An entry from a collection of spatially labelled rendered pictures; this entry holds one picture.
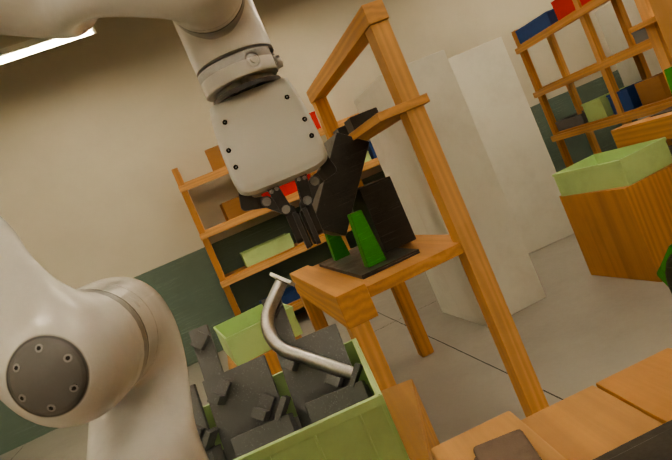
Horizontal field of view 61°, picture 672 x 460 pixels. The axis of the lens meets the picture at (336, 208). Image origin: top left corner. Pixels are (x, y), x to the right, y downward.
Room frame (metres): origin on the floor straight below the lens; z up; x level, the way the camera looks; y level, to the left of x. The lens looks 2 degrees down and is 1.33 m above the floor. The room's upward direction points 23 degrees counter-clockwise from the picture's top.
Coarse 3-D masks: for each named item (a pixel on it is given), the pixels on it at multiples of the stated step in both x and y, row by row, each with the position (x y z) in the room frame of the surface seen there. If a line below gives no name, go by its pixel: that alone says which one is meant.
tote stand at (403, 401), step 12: (408, 384) 1.42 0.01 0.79; (384, 396) 1.40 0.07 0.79; (396, 396) 1.37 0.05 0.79; (408, 396) 1.34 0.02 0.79; (396, 408) 1.31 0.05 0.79; (408, 408) 1.28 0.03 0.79; (420, 408) 1.31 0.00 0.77; (396, 420) 1.25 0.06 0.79; (408, 420) 1.22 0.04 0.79; (420, 420) 1.20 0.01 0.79; (408, 432) 1.17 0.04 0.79; (420, 432) 1.15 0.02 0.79; (432, 432) 1.37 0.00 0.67; (408, 444) 1.12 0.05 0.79; (420, 444) 1.10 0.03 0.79; (432, 444) 1.23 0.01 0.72; (420, 456) 1.06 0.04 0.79; (432, 456) 1.12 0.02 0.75
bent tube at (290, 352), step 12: (276, 276) 1.28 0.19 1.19; (276, 288) 1.27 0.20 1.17; (276, 300) 1.27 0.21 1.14; (264, 312) 1.26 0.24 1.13; (264, 324) 1.25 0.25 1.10; (264, 336) 1.25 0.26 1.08; (276, 336) 1.24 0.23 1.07; (276, 348) 1.23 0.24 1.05; (288, 348) 1.23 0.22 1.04; (300, 348) 1.24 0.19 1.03; (300, 360) 1.22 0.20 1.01; (312, 360) 1.21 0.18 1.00; (324, 360) 1.21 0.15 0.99; (336, 372) 1.19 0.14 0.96; (348, 372) 1.19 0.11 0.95
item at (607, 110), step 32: (576, 0) 5.81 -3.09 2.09; (608, 0) 5.42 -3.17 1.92; (512, 32) 6.98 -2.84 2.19; (544, 32) 6.38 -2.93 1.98; (640, 32) 5.28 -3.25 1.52; (608, 64) 5.68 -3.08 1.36; (640, 64) 5.90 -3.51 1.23; (544, 96) 6.95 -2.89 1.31; (576, 96) 7.04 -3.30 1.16; (608, 96) 5.94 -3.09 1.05; (640, 96) 5.59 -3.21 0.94; (576, 128) 6.56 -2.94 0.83
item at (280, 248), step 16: (320, 128) 6.76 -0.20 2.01; (208, 160) 6.57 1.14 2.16; (368, 160) 6.90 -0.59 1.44; (176, 176) 6.38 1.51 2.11; (208, 176) 6.41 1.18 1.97; (288, 192) 6.67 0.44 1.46; (192, 208) 6.39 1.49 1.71; (224, 208) 6.52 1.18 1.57; (240, 208) 6.57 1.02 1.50; (224, 224) 6.40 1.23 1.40; (208, 240) 6.39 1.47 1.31; (272, 240) 6.58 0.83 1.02; (288, 240) 6.62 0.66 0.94; (256, 256) 6.53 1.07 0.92; (272, 256) 6.52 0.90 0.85; (288, 256) 6.51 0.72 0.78; (240, 272) 6.44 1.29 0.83; (256, 272) 6.42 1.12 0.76; (224, 288) 6.38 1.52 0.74; (288, 288) 6.97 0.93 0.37; (288, 304) 6.51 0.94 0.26
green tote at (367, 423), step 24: (360, 360) 1.20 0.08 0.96; (288, 408) 1.36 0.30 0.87; (360, 408) 0.97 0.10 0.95; (384, 408) 0.98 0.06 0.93; (312, 432) 0.97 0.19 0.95; (336, 432) 0.97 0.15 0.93; (360, 432) 0.98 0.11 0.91; (384, 432) 0.98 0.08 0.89; (240, 456) 0.97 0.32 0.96; (264, 456) 0.96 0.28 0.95; (288, 456) 0.97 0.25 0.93; (312, 456) 0.97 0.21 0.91; (336, 456) 0.97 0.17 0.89; (360, 456) 0.97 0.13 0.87; (384, 456) 0.98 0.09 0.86; (408, 456) 1.02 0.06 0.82
